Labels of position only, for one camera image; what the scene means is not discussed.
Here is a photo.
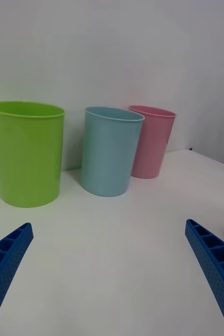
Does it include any pink plastic waste bin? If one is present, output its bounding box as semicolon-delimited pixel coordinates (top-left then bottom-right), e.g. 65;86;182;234
128;104;177;180

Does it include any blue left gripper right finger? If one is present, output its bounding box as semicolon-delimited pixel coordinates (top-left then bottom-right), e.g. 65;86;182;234
184;218;224;336

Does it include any pale blue plastic waste bin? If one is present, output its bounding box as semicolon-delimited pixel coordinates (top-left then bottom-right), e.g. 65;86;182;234
80;106;146;197

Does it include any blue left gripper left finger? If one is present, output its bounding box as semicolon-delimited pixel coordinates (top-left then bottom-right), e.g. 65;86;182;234
0;222;35;329

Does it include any green plastic waste bin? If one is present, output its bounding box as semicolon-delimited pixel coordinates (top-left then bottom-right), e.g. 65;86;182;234
0;101;66;208

